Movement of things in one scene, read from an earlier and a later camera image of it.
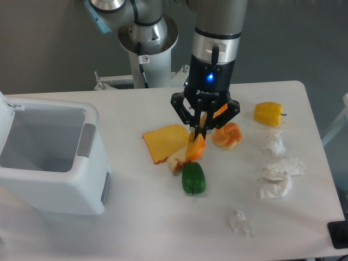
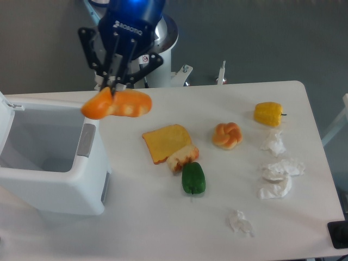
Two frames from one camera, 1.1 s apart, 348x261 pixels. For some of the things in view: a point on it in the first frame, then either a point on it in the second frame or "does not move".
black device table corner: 338,232 does not move
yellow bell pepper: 268,113 does not move
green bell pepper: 193,178 does not move
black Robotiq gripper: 208,89 to 127,29
